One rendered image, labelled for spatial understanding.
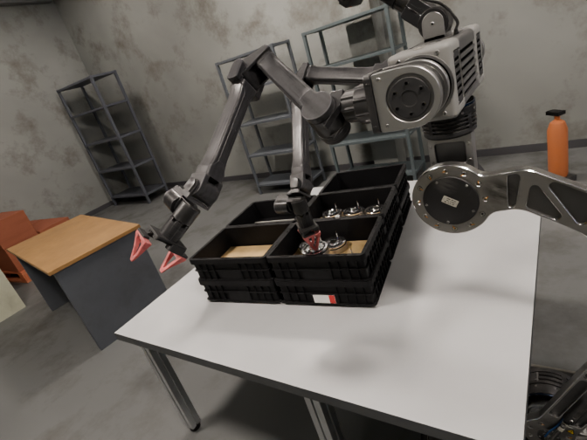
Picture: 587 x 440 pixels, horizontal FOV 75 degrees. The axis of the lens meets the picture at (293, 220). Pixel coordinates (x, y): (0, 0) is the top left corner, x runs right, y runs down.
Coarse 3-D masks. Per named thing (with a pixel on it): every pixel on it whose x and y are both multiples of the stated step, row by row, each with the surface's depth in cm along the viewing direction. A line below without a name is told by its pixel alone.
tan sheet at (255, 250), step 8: (232, 248) 189; (240, 248) 186; (248, 248) 183; (256, 248) 181; (264, 248) 178; (224, 256) 183; (232, 256) 180; (240, 256) 178; (248, 256) 176; (256, 256) 173
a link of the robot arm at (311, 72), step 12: (300, 72) 144; (312, 72) 142; (324, 72) 139; (336, 72) 136; (348, 72) 133; (360, 72) 130; (312, 84) 146; (324, 84) 143; (336, 84) 139; (348, 84) 135
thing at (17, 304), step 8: (0, 272) 394; (0, 280) 394; (8, 280) 400; (0, 288) 394; (8, 288) 400; (0, 296) 394; (8, 296) 400; (16, 296) 406; (0, 304) 394; (8, 304) 400; (16, 304) 406; (0, 312) 394; (8, 312) 400; (16, 312) 405; (0, 320) 394
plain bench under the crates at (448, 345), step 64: (448, 256) 154; (512, 256) 142; (192, 320) 164; (256, 320) 151; (320, 320) 140; (384, 320) 130; (448, 320) 122; (512, 320) 115; (320, 384) 113; (384, 384) 107; (448, 384) 101; (512, 384) 96
